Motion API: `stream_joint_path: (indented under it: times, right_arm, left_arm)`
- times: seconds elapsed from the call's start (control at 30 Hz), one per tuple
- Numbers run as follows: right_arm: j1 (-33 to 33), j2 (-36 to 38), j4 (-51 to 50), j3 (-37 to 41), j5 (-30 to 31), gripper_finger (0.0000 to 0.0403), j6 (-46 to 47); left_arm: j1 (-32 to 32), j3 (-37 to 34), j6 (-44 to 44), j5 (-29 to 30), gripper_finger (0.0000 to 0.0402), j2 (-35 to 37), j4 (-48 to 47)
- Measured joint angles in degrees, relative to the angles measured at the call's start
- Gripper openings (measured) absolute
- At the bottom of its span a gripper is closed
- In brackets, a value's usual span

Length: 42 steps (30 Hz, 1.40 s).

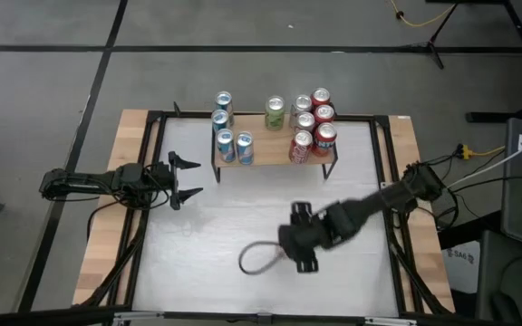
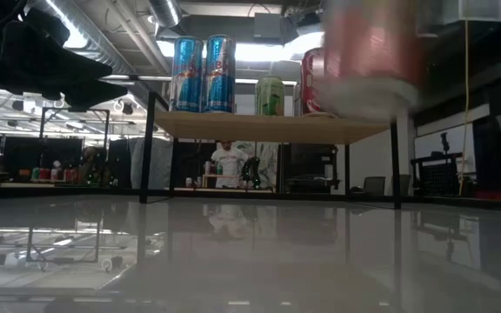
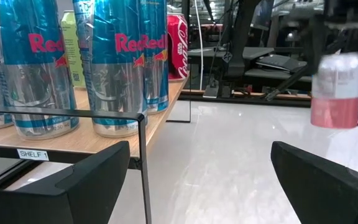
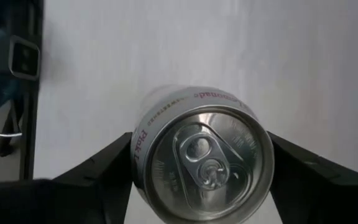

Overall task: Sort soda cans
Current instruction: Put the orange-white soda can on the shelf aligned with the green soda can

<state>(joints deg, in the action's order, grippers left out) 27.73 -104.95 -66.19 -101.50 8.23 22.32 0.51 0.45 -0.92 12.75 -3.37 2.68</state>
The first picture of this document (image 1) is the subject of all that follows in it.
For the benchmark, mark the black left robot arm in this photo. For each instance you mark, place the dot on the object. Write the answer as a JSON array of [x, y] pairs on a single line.
[[84, 181]]

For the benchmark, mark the silver aluminium rail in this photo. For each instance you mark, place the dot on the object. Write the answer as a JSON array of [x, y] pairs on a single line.
[[197, 315]]

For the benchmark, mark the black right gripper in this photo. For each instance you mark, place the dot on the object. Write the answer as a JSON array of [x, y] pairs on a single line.
[[304, 235]]

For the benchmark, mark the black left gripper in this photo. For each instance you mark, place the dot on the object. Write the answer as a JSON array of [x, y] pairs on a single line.
[[170, 179]]

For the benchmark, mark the silver Diet Coke can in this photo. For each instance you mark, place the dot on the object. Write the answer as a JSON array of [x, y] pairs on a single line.
[[305, 121], [302, 105]]

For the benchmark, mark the black metal bar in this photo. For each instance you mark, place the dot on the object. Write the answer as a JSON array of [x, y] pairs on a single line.
[[39, 316]]

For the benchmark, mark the black metal table frame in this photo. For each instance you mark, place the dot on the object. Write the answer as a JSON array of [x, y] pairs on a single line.
[[134, 271]]

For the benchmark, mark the wooden shelf with black legs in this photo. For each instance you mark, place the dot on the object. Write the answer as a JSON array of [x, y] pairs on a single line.
[[270, 147]]

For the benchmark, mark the black tripod stand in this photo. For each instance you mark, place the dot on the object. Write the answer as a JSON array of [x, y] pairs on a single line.
[[431, 44]]

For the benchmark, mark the red and black Coca-Cola can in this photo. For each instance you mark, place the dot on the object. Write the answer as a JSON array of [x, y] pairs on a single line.
[[301, 147]]

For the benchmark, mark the white printed box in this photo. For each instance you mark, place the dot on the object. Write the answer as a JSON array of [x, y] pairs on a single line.
[[460, 271]]

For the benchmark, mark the red Fanta can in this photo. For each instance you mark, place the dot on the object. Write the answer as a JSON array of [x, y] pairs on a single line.
[[324, 113], [321, 96], [325, 138]]

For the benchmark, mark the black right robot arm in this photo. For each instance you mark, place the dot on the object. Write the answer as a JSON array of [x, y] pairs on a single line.
[[392, 197]]

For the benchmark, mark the green Sanzo can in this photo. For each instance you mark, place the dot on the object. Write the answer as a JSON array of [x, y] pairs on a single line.
[[274, 113]]

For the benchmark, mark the blue silver Red Bull can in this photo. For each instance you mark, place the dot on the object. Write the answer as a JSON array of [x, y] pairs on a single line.
[[225, 145], [224, 100], [220, 120], [244, 148]]

